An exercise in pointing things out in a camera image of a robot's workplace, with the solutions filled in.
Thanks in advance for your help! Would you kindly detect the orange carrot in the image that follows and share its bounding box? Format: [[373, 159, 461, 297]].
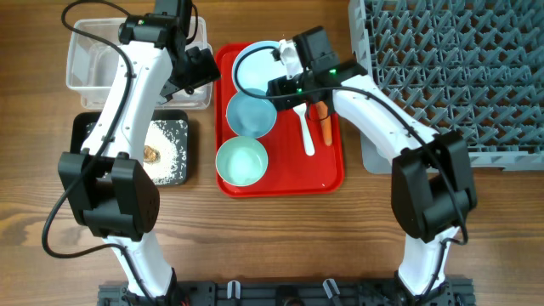
[[315, 101, 332, 146]]

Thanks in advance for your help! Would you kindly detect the light blue rice bowl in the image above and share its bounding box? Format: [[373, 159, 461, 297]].
[[226, 91, 277, 139]]

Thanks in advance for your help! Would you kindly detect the white rice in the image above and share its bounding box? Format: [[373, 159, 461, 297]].
[[87, 119, 189, 186]]

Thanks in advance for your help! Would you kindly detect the brown mushroom piece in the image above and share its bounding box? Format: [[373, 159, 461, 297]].
[[144, 145, 161, 164]]

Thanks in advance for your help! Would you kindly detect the mint green bowl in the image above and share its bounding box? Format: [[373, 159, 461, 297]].
[[215, 136, 269, 187]]

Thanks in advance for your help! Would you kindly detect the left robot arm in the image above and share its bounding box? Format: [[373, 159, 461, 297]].
[[59, 7, 220, 305]]

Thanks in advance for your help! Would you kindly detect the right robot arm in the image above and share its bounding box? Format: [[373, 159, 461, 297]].
[[267, 26, 477, 304]]

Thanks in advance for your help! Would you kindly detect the grey dishwasher rack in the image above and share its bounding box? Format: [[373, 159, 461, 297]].
[[348, 0, 543, 171]]

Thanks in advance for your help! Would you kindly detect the white plastic spoon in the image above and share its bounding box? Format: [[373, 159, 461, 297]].
[[293, 104, 315, 156]]

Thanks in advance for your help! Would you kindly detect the light blue plate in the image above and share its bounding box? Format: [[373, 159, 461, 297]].
[[231, 41, 286, 93]]

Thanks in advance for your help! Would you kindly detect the black square bin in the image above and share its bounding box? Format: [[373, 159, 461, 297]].
[[70, 109, 190, 187]]

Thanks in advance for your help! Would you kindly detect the red plastic tray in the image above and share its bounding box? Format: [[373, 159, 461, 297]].
[[214, 42, 344, 198]]

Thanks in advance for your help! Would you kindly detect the clear plastic bin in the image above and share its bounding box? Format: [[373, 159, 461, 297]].
[[65, 17, 213, 110]]

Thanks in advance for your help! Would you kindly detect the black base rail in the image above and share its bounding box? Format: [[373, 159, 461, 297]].
[[96, 278, 476, 306]]

